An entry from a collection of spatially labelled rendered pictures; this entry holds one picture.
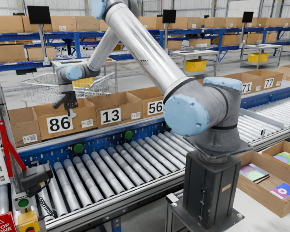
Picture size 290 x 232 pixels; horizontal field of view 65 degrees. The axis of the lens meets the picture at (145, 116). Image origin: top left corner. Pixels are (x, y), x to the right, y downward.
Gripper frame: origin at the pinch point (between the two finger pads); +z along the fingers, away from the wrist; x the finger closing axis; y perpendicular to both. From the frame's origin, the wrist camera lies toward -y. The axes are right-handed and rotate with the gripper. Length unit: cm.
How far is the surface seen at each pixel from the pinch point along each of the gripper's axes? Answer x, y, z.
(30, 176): -67, -30, 6
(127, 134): -4.4, 40.6, 19.2
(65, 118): -0.6, -1.9, -2.0
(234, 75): 27, 202, -8
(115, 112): -0.7, 34.4, 0.9
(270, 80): 0, 231, 1
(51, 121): -0.7, -11.2, -2.1
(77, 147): -4.5, 1.4, 18.9
